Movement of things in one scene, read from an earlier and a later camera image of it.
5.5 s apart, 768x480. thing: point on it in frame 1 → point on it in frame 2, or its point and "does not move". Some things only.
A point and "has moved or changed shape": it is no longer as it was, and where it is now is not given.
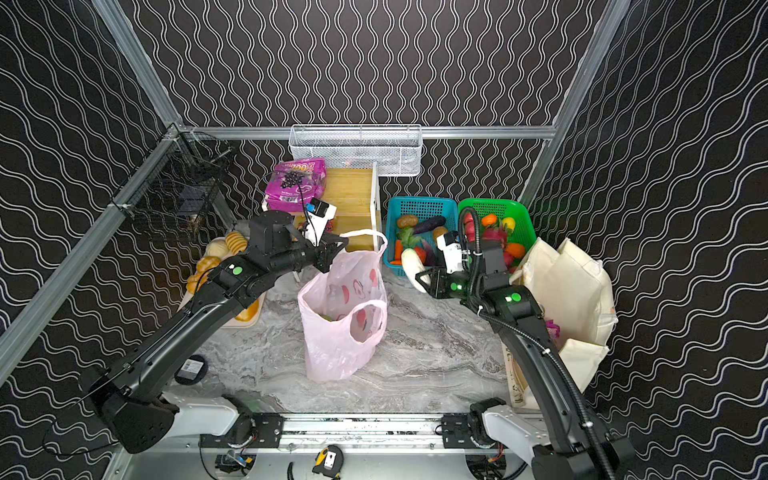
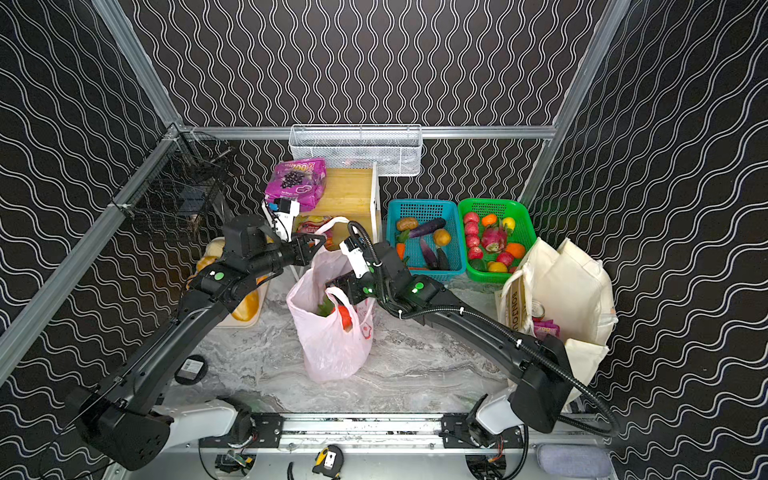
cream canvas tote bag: x=576 y=293 does not move
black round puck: x=192 y=370 does not move
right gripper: x=437 y=283 → x=341 y=285
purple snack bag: x=552 y=329 does not move
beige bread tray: x=218 y=250 does not move
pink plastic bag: x=345 y=310 has moved or changed shape
